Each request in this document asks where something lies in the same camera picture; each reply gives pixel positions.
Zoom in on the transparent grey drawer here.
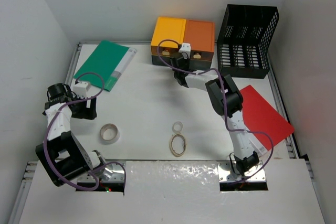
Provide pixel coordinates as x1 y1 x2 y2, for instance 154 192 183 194
151 55 172 66
190 59 212 70

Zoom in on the green clip file folder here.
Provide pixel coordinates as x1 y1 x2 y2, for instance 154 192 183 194
74 40 137 91

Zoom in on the wide clear tape roll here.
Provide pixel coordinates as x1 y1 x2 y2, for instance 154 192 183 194
99 123 120 145

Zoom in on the small white tape roll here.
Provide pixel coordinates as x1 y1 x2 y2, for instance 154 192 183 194
172 121 183 134

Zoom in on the thin brown tape ring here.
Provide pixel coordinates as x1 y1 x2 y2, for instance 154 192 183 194
169 133 188 157

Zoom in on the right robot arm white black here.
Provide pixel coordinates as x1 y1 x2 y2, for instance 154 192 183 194
170 52 259 177

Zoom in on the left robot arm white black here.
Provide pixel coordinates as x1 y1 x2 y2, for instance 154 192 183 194
35 81 105 187

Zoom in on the yellow drawer box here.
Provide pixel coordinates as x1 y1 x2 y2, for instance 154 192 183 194
151 17 186 56

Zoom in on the orange drawer box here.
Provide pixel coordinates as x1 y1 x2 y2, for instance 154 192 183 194
183 20 215 61

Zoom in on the black mesh file rack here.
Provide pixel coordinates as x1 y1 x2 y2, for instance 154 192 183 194
216 4 279 79

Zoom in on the red clip file folder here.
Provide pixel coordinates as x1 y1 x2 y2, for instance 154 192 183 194
240 85 295 156

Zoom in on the white foam front board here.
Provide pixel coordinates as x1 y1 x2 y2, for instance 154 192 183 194
20 159 324 223

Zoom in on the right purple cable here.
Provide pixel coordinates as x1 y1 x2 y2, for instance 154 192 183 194
156 39 274 183

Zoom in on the purple cable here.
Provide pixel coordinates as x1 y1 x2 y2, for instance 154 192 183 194
43 72 127 191
156 39 274 183

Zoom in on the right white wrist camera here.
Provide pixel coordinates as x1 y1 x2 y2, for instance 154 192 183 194
179 42 191 55

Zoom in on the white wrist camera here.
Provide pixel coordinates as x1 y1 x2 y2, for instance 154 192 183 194
179 42 191 55
73 81 91 99

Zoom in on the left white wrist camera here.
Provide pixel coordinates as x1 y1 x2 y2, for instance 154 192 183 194
73 81 91 99

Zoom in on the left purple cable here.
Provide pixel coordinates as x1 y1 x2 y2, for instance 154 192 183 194
43 72 127 191

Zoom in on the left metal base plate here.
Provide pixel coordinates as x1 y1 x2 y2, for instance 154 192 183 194
77 161 126 184

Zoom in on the metal base plate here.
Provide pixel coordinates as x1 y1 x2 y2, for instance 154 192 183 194
217 161 267 184
77 161 126 184

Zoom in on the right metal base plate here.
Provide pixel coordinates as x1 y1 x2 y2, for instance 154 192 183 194
217 161 267 184

